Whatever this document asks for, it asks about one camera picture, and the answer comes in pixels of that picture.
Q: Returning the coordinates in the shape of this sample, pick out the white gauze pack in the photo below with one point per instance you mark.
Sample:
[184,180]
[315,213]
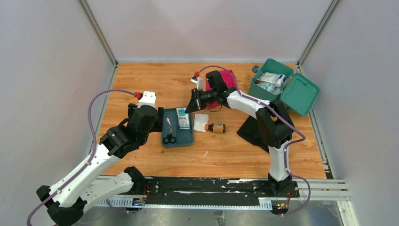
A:
[271,78]

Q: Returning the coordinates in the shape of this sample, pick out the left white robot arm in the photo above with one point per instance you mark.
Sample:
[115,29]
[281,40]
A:
[72,196]

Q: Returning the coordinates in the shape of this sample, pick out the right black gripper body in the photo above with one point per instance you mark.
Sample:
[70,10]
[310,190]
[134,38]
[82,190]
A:
[211,94]

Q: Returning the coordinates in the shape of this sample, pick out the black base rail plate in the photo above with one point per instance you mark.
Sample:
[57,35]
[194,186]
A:
[211,192]

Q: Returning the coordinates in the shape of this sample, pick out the black handled scissors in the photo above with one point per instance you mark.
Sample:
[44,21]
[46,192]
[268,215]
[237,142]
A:
[169,138]

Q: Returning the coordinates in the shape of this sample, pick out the teal divided tray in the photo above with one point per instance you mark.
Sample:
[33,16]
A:
[184,137]

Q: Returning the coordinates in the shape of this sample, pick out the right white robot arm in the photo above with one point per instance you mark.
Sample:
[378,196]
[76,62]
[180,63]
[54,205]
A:
[275,128]

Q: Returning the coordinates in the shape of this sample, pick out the small white blue tube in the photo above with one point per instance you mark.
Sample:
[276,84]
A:
[280,80]

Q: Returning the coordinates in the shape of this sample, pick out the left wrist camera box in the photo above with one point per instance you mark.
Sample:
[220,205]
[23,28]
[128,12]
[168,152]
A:
[147,98]

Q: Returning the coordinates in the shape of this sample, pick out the clear bag of items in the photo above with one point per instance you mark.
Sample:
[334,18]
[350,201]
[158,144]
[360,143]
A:
[273,89]

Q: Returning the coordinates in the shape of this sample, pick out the white paper sachet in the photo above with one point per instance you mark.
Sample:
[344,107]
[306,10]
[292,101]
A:
[200,120]

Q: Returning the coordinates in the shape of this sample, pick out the black cloth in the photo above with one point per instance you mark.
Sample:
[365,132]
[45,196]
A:
[249,131]

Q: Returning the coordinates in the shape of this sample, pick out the white teal dressing packet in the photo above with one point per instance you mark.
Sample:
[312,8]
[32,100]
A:
[183,118]

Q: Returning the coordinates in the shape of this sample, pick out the brown orange-cap bottle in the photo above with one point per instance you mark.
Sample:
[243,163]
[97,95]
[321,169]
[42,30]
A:
[216,128]

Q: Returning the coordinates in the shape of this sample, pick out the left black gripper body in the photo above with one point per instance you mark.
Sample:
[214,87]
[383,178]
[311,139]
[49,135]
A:
[157,126]

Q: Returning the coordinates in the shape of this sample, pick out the pink folded cloth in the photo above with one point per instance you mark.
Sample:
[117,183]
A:
[228,78]

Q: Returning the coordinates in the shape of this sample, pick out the teal medicine box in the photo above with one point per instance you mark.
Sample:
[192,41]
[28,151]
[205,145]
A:
[297,92]

